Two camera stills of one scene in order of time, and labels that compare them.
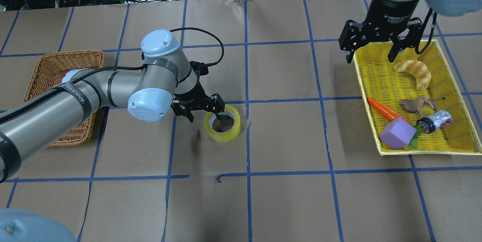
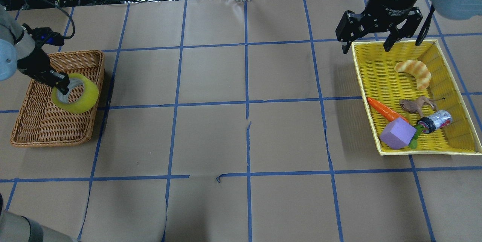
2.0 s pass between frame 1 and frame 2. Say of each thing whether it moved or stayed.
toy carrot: stayed
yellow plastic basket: stayed
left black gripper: moved
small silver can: stayed
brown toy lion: stayed
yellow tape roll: moved
